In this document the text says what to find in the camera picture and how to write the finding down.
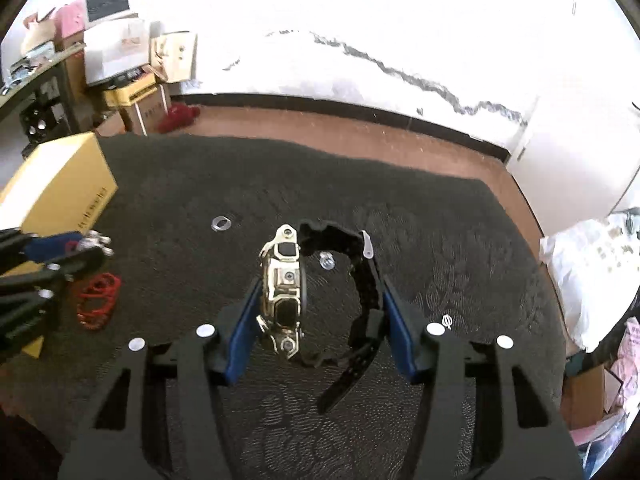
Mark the dark desk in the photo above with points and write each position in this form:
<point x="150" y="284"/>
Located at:
<point x="30" y="80"/>

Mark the yellow cardboard box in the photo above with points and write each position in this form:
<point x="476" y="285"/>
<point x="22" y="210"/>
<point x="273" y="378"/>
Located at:
<point x="60" y="180"/>

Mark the open cardboard box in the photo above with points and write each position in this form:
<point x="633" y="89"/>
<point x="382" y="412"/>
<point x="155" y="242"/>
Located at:
<point x="585" y="395"/>

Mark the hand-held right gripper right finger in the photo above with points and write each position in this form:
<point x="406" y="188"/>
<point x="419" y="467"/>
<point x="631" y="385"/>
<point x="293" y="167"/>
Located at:
<point x="400" y="330"/>

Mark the beige paper bag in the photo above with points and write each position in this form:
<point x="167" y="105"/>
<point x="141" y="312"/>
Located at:
<point x="175" y="55"/>

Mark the white printed sack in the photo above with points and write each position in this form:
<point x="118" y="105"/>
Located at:
<point x="580" y="270"/>

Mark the pink printed packet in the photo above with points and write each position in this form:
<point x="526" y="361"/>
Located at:
<point x="627" y="360"/>

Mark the gold and black wristwatch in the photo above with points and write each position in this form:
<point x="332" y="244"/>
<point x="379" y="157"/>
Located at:
<point x="282" y="280"/>

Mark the white paper bag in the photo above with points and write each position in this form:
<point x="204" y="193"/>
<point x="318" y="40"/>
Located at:
<point x="115" y="50"/>

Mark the blue printed box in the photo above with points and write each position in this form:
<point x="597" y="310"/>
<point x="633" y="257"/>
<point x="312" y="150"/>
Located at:
<point x="600" y="450"/>

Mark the red cloth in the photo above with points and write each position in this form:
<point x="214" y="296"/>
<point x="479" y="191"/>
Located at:
<point x="175" y="117"/>

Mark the white door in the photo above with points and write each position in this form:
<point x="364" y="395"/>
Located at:
<point x="575" y="160"/>

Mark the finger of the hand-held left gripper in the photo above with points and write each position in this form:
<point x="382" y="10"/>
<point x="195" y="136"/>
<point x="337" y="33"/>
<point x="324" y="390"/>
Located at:
<point x="75" y="262"/>
<point x="50" y="246"/>

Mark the brown cardboard box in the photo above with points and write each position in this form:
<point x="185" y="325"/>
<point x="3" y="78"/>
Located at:
<point x="75" y="85"/>
<point x="145" y="112"/>

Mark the black flat box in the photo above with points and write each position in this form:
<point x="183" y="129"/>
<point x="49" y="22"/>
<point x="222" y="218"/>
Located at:
<point x="130" y="76"/>

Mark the small silver jewelry piece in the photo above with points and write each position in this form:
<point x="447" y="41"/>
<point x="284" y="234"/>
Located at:
<point x="97" y="241"/>

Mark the yellow and black carton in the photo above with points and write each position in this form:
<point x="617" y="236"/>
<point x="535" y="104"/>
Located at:
<point x="127" y="95"/>

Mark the black speaker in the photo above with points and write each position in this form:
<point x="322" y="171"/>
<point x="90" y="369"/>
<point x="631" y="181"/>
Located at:
<point x="40" y="120"/>

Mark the dark floral blanket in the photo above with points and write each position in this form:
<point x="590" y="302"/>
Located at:
<point x="200" y="170"/>

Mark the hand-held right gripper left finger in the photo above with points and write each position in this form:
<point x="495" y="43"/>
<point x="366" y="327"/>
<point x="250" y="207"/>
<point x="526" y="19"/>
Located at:
<point x="245" y="330"/>

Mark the pink box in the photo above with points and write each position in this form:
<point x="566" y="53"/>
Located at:
<point x="70" y="20"/>

